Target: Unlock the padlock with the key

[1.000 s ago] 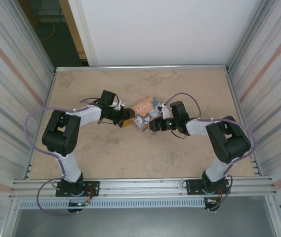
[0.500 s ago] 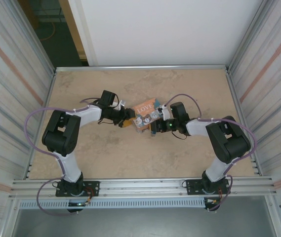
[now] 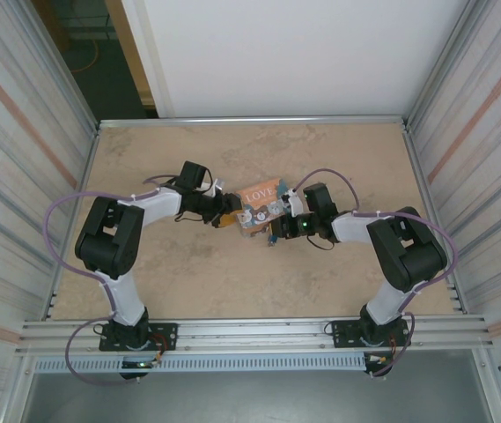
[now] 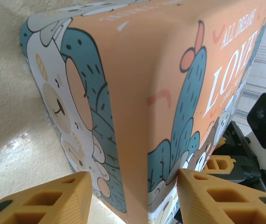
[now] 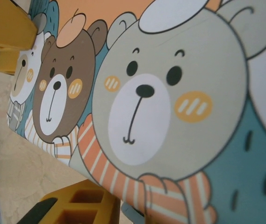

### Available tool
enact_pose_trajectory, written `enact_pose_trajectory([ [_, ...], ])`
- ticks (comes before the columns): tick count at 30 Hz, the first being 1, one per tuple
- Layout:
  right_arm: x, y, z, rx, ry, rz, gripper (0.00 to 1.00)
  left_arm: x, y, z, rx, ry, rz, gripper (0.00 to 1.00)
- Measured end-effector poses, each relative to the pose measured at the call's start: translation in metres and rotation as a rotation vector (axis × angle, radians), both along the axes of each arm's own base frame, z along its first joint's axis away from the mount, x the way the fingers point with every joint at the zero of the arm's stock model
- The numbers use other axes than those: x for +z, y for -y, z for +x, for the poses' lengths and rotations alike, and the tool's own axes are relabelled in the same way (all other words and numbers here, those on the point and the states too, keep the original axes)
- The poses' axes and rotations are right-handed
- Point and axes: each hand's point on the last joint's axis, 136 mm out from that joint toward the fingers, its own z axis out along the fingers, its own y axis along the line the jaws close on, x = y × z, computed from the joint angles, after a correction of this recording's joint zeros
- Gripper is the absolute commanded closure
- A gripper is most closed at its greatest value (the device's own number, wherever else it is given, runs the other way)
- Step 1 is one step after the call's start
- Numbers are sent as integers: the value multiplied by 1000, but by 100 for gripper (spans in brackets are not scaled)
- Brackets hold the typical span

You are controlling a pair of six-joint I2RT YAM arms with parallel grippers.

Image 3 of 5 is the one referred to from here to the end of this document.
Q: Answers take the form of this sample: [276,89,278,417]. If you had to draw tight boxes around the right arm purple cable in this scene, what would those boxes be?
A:
[293,168,460,378]

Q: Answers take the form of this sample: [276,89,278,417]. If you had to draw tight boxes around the wooden door frame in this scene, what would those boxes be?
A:
[103,0,160,119]

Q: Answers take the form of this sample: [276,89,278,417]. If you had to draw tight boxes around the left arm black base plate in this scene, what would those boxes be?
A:
[99,323,179,353]

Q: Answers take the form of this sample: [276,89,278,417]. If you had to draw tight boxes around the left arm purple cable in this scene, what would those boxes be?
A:
[43,174,181,387]

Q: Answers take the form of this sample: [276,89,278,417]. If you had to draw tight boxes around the grey slotted cable duct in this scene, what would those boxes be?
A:
[33,355,368,374]

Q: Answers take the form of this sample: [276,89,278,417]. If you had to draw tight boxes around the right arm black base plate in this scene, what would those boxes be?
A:
[329,319,411,350]

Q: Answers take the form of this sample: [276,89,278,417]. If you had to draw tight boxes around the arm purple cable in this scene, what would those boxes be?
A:
[293,168,460,378]
[43,174,181,387]

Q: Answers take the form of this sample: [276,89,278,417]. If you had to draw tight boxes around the long aluminium mounting rail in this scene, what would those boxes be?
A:
[18,317,496,357]

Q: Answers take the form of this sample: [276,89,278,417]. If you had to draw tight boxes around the bear print tin box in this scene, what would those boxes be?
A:
[235,177,296,240]

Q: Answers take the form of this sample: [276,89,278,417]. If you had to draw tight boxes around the aluminium table edge rail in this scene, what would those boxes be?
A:
[97,115,411,130]

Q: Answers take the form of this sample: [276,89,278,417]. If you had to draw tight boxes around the orange floor cable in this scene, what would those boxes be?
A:
[72,37,101,74]

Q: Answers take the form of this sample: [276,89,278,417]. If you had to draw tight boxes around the aluminium table side rail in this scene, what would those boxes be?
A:
[47,125,101,321]
[402,122,469,315]

